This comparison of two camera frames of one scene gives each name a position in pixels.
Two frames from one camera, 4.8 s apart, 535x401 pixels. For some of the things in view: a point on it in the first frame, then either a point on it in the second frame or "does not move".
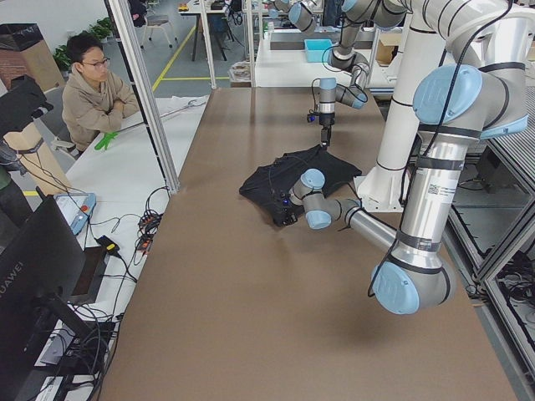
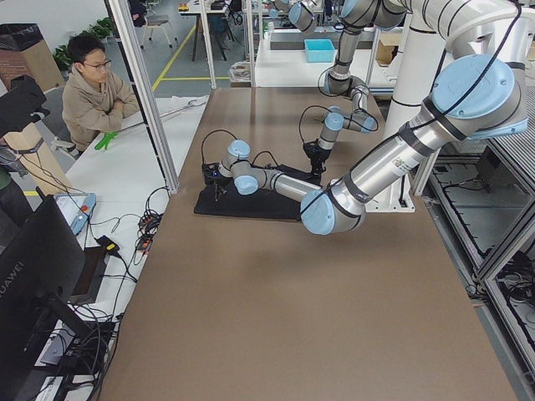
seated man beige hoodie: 93,99 does not move
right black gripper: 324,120 -> 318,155
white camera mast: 422,53 does not move
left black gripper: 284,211 -> 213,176
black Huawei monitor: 39,331 does not move
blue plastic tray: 315,50 does not move
